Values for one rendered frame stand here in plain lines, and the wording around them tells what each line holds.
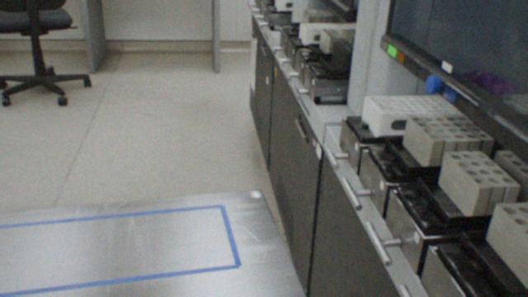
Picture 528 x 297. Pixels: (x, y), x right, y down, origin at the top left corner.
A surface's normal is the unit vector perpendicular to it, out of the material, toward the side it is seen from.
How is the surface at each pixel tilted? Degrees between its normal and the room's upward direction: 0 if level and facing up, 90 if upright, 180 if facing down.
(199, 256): 0
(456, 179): 90
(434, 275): 90
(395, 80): 90
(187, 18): 90
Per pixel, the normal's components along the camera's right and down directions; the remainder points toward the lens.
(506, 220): -0.99, 0.02
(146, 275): 0.04, -0.90
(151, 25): 0.14, 0.44
